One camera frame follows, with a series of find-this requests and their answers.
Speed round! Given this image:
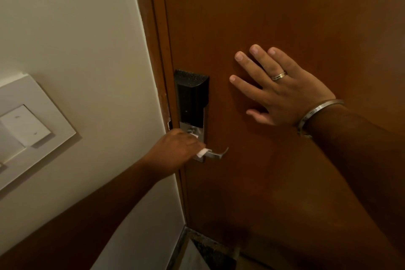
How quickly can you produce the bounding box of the person's right hand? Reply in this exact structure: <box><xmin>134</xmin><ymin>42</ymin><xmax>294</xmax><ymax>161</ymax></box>
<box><xmin>229</xmin><ymin>45</ymin><xmax>336</xmax><ymax>127</ymax></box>

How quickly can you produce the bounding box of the person's left hand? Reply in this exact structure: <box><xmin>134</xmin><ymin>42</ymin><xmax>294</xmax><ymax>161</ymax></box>
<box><xmin>141</xmin><ymin>129</ymin><xmax>206</xmax><ymax>182</ymax></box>

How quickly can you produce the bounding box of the silver door lever handle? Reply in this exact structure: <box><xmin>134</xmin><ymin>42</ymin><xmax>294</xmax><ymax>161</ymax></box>
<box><xmin>204</xmin><ymin>147</ymin><xmax>229</xmax><ymax>160</ymax></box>

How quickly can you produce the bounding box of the brown wooden door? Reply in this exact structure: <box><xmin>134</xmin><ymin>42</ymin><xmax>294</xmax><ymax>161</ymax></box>
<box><xmin>159</xmin><ymin>0</ymin><xmax>405</xmax><ymax>270</ymax></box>

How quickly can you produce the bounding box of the person's right forearm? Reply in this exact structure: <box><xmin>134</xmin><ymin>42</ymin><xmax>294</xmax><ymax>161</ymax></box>
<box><xmin>304</xmin><ymin>104</ymin><xmax>405</xmax><ymax>256</ymax></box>

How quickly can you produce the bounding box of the person's left forearm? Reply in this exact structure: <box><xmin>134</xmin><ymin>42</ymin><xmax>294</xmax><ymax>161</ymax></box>
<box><xmin>0</xmin><ymin>157</ymin><xmax>159</xmax><ymax>270</ymax></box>

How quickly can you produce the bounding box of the black and silver door lock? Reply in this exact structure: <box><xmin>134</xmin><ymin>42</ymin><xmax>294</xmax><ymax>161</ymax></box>
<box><xmin>173</xmin><ymin>69</ymin><xmax>210</xmax><ymax>163</ymax></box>

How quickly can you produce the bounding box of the silver metal bangle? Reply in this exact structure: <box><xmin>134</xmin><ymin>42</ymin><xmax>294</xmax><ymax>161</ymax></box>
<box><xmin>296</xmin><ymin>99</ymin><xmax>345</xmax><ymax>139</ymax></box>

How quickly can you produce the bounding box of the brown wooden door frame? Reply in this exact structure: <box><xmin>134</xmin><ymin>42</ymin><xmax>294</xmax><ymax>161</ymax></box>
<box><xmin>129</xmin><ymin>0</ymin><xmax>191</xmax><ymax>224</ymax></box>

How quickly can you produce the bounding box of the white wall switch plate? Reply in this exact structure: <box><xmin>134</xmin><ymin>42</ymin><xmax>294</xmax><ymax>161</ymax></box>
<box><xmin>0</xmin><ymin>73</ymin><xmax>77</xmax><ymax>192</ymax></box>

